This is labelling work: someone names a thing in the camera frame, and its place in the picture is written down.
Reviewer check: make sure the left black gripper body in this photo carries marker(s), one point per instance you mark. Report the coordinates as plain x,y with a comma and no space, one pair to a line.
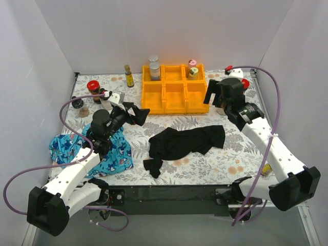
130,114

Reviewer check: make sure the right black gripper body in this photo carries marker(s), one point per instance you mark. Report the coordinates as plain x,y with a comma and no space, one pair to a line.
218,95

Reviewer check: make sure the yellow-lid spice shaker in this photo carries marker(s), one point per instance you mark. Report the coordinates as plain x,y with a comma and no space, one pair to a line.
193,73

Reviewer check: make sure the pink-lid spice shaker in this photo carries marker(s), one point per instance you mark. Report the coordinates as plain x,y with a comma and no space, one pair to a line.
192,63

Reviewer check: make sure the small yellow-label sauce bottle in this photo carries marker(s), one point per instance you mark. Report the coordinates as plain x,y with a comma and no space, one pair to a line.
129,77

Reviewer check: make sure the red-lid sauce jar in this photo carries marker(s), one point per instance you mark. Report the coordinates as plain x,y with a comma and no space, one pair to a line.
245,83
94,88

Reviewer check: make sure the blue-label spice jar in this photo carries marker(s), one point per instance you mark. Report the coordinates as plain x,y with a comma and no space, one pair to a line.
153,59
154,71

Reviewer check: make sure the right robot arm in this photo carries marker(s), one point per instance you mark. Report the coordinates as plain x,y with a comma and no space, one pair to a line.
295,182

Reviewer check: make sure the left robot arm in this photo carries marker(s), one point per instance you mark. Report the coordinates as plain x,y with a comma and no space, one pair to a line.
78,185

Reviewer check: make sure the grey-lid spice shaker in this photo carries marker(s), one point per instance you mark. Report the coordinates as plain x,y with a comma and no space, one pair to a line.
220,111

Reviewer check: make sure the black-cap white bottle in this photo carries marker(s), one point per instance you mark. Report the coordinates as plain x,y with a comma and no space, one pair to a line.
105,99

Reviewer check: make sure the orange six-compartment bin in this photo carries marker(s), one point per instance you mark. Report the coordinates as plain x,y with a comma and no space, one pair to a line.
174,93

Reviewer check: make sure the blue shark-print cloth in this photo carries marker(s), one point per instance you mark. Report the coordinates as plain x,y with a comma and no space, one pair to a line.
63,149

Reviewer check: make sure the black cloth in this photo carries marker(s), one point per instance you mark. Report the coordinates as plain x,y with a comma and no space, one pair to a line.
171,144

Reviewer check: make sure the small black-cap bottle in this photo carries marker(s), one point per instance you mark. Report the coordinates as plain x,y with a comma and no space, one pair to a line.
80,108

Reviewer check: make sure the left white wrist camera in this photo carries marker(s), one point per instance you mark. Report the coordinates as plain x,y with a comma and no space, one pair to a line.
117,98

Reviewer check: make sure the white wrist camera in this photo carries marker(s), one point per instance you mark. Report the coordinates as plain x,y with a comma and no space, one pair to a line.
234,72
117,98

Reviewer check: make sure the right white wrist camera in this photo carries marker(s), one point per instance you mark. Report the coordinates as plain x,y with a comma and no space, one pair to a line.
234,72

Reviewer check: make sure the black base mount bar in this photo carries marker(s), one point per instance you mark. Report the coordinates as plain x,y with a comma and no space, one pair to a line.
172,199

